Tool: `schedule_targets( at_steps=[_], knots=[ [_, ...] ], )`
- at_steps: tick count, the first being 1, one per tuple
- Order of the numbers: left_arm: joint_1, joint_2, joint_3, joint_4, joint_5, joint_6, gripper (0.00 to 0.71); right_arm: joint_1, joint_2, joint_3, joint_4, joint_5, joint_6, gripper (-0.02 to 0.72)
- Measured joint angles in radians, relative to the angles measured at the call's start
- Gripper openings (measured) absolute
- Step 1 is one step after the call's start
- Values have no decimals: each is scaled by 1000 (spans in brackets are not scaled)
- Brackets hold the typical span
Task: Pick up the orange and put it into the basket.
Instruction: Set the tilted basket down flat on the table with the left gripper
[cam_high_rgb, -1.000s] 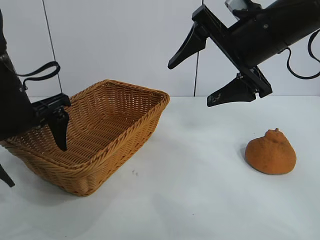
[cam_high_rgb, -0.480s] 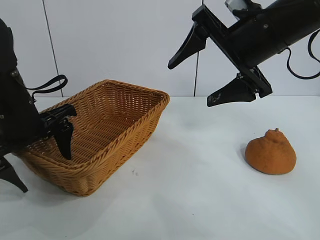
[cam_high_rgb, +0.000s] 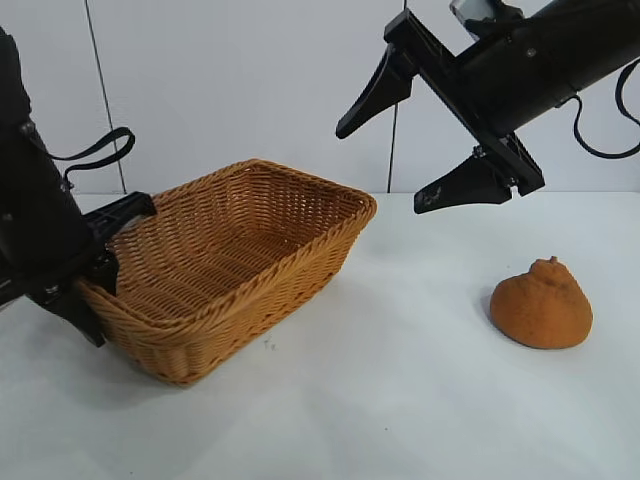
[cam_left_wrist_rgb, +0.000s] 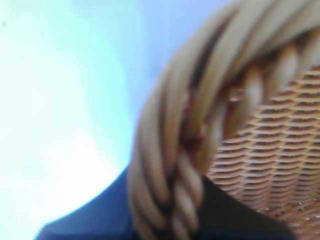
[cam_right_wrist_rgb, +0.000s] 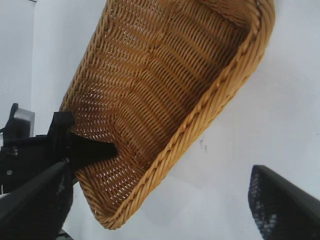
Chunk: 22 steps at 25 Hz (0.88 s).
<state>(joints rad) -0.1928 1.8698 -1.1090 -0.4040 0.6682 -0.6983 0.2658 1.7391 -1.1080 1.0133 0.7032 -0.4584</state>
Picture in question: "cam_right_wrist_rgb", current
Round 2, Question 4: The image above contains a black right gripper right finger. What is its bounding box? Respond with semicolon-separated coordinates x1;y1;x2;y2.
247;164;320;240

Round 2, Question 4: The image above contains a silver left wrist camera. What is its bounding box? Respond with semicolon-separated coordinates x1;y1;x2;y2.
9;102;36;137

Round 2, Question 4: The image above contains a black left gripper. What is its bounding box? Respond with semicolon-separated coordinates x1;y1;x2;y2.
0;111;119;195

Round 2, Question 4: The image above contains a brown wicker basket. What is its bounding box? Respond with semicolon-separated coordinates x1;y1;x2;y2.
59;0;276;231

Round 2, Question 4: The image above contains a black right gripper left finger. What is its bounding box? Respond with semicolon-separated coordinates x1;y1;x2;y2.
0;159;75;240

